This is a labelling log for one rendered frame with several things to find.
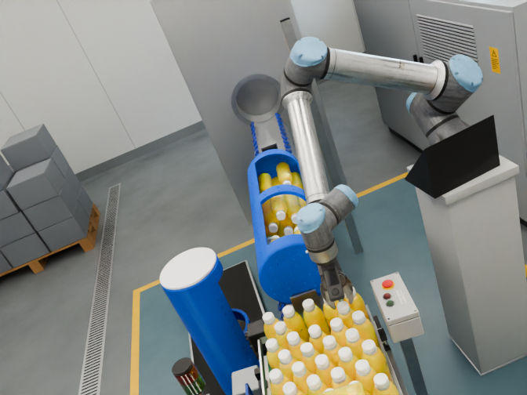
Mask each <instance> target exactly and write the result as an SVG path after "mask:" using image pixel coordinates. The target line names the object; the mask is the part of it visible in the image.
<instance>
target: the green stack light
mask: <svg viewBox="0 0 527 395"><path fill-rule="evenodd" d="M180 386H181V385H180ZM181 387H182V389H183V390H184V392H185V393H186V394H187V395H198V394H200V392H202V391H203V389H204V388H205V381H204V379H203V378H202V376H201V374H200V373H199V372H198V377H197V378H196V380H195V381H194V382H193V383H192V384H190V385H187V386H181Z"/></svg>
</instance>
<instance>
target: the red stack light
mask: <svg viewBox="0 0 527 395"><path fill-rule="evenodd" d="M192 363H193V361H192ZM174 376H175V375H174ZM197 377H198V369H197V368H196V367H195V365H194V363H193V364H192V367H191V370H190V371H189V372H188V373H187V374H185V375H182V376H175V378H176V380H177V381H178V383H179V384H180V385H181V386H187V385H190V384H192V383H193V382H194V381H195V380H196V378H197Z"/></svg>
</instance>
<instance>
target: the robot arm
mask: <svg viewBox="0 0 527 395"><path fill-rule="evenodd" d="M314 78H317V79H328V80H333V81H338V82H349V83H354V84H359V85H369V86H375V87H380V88H385V89H396V90H401V91H406V92H412V94H411V95H410V96H409V98H408V99H407V101H406V107H407V109H408V111H409V113H410V114H411V115H412V117H413V119H414V120H415V122H416V123H417V124H418V126H419V127H420V129H421V130H422V132H423V134H424V135H425V136H426V137H427V139H428V141H429V144H430V146H432V145H434V144H436V143H438V142H440V141H442V140H444V139H446V138H448V137H450V136H452V135H454V134H456V133H458V132H460V131H462V130H464V129H466V128H468V127H470V125H468V124H467V123H466V122H465V121H462V120H461V119H460V117H459V116H458V114H457V113H456V110H457V109H458V108H459V107H460V106H461V105H462V104H463V103H464V102H465V101H466V100H467V99H468V98H469V97H470V96H471V95H472V94H473V93H474V92H476V91H477V89H478V87H479V86H480V85H481V83H482V81H483V74H482V70H481V68H480V67H479V66H478V65H477V64H476V63H475V62H474V61H473V60H472V59H471V58H470V57H468V56H464V55H455V56H454V57H452V58H451V59H450V61H448V62H445V61H440V60H436V61H434V62H433V63H431V64H425V63H417V62H412V61H407V60H398V59H393V58H388V57H383V56H374V55H369V54H364V53H356V52H351V51H346V50H341V49H332V48H329V47H326V45H325V43H324V42H323V41H321V42H320V39H318V38H314V37H305V38H301V39H300V40H299V41H297V42H296V44H295V45H294V47H293V48H292V50H291V53H290V56H289V58H288V61H287V63H286V65H285V68H284V70H283V73H282V83H281V98H282V105H283V107H284V108H285V109H287V110H288V113H289V120H290V125H291V129H292V133H293V139H294V143H295V148H296V155H297V159H298V163H299V167H300V174H301V179H302V183H303V190H304V194H305V198H306V202H307V205H306V206H304V207H302V209H301V210H299V211H298V213H297V214H296V222H297V227H298V229H299V231H300V233H301V235H302V238H303V241H304V244H305V245H306V248H307V251H306V253H309V256H310V258H311V260H312V261H313V262H315V263H316V264H317V266H318V271H319V274H320V277H321V282H322V283H320V285H321V286H320V292H321V294H322V297H323V298H324V300H325V301H326V302H327V303H328V305H329V306H330V307H331V308H333V309H334V310H335V309H336V306H335V303H334V301H337V300H341V299H344V298H345V296H344V294H346V297H347V298H348V302H349V303H350V304H352V303H353V299H354V295H353V285H352V283H351V280H350V278H349V277H347V275H344V273H343V272H342V270H341V267H340V264H339V261H338V258H337V257H336V255H337V253H338V248H337V246H336V242H335V239H334V237H333V233H332V232H333V230H334V229H335V228H336V227H337V226H338V224H340V223H341V222H342V221H343V220H344V219H345V218H346V217H347V215H349V214H350V213H351V212H352V211H353V210H354V209H355V208H356V207H357V206H358V197H357V195H356V193H355V192H354V191H353V190H352V189H351V188H350V187H348V186H345V185H342V184H340V185H338V186H336V187H334V188H333V190H332V191H330V192H329V186H328V182H327V179H326V174H325V168H324V165H323V161H322V155H321V151H320V147H319V143H318V137H317V133H316V130H315V126H314V119H313V116H312V113H311V106H310V103H311V102H312V99H313V98H312V94H311V85H312V82H313V80H314ZM335 260H337V261H335Z"/></svg>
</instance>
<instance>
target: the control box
mask: <svg viewBox="0 0 527 395"><path fill-rule="evenodd" d="M385 280H392V281H393V285H392V286H391V287H389V288H385V287H383V285H382V283H383V281H385ZM370 284H371V286H372V289H373V293H374V296H375V299H376V302H377V305H378V307H379V309H380V312H381V314H382V316H383V319H384V321H385V324H386V326H387V329H388V331H389V333H390V335H391V338H392V340H393V343H396V342H400V341H402V340H406V339H410V338H412V337H416V336H418V335H422V334H424V331H423V326H422V323H421V319H420V314H419V311H418V309H417V308H416V305H415V303H414V302H413V300H412V298H411V296H410V294H409V292H408V290H407V288H406V286H405V284H404V282H403V280H402V278H401V276H400V275H399V273H398V272H397V273H393V274H389V275H387V276H384V277H380V278H377V279H375V280H372V281H370ZM399 290H400V291H399ZM399 292H400V293H399ZM385 293H390V295H391V297H390V298H389V299H385V298H384V297H383V295H384V294H385ZM402 297H403V298H402ZM402 299H403V301H404V302H403V301H402ZM388 300H393V302H394V305H393V306H388V305H387V301H388ZM402 302H403V303H402Z"/></svg>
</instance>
